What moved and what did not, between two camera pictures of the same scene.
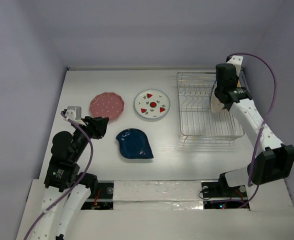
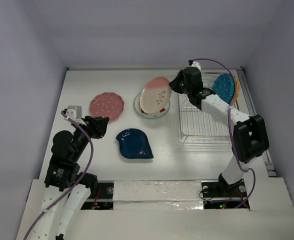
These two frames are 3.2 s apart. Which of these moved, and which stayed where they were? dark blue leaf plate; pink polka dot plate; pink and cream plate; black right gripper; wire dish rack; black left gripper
Moved: pink and cream plate; black right gripper
Stayed: black left gripper; dark blue leaf plate; pink polka dot plate; wire dish rack
